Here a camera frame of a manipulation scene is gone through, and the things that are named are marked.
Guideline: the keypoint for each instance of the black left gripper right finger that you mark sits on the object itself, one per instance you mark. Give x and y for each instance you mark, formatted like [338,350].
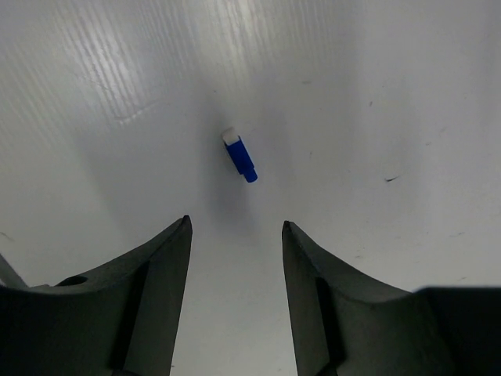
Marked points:
[344,322]

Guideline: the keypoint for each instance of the small blue pen cap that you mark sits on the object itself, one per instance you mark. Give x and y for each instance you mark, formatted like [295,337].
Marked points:
[239,155]

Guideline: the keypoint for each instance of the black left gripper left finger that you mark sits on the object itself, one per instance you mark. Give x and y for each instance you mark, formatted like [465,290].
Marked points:
[120,318]

